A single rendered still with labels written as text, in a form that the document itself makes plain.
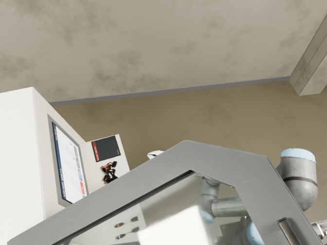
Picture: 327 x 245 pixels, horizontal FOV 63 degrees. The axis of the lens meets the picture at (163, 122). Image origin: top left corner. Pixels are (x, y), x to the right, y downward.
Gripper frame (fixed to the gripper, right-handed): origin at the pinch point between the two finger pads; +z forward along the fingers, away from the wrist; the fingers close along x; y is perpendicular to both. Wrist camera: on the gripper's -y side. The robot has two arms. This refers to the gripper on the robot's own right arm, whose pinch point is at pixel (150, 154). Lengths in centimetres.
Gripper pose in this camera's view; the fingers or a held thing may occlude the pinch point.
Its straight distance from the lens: 119.6
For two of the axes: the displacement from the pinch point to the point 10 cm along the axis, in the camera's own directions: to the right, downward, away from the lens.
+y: 0.0, 4.8, 8.8
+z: -9.6, -2.3, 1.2
